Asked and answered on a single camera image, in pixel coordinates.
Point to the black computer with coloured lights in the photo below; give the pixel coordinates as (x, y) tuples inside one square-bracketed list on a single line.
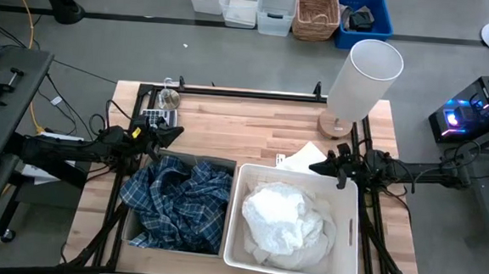
[(476, 108)]

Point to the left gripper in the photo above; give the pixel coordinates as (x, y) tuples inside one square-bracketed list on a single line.
[(146, 136)]

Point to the white folded cloth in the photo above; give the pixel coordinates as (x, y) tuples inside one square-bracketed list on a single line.
[(305, 157)]

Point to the black aluminium rig frame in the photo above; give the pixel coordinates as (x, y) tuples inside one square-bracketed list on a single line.
[(247, 94)]

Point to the white plastic bin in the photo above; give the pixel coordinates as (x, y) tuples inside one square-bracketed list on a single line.
[(345, 228)]

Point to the small white tag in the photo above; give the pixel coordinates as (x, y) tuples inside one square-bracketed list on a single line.
[(280, 158)]

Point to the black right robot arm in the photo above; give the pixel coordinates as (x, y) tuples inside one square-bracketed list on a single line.
[(417, 171)]

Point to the clear glass flask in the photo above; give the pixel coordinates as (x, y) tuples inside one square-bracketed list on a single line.
[(169, 98)]

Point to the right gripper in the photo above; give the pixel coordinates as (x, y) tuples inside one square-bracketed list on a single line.
[(347, 165)]

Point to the blue plastic crate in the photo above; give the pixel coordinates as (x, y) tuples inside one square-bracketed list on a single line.
[(383, 22)]

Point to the grey desk calculator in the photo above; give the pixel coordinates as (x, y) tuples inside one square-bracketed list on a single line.
[(157, 116)]

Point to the clear plastic storage box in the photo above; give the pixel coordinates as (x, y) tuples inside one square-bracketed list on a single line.
[(275, 15), (238, 11)]

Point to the black side desk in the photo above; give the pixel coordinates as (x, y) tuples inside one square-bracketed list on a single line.
[(3, 122)]

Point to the white cylinder shade table lamp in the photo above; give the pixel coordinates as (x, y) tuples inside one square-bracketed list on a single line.
[(360, 82)]

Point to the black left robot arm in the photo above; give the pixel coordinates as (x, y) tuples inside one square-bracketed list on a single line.
[(61, 149)]

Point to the white crumpled garment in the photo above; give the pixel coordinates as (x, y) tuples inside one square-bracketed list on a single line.
[(282, 220)]

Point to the grey storage bin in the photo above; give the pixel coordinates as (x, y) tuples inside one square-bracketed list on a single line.
[(228, 212)]

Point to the blue plaid shirt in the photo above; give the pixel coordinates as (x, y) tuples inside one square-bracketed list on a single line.
[(172, 205)]

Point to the dark clothes bundle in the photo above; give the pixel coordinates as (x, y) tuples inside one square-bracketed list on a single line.
[(360, 20)]

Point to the woven wicker basket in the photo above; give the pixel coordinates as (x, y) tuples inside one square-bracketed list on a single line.
[(316, 14)]

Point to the white power strip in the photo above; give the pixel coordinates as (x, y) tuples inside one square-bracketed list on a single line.
[(59, 137)]

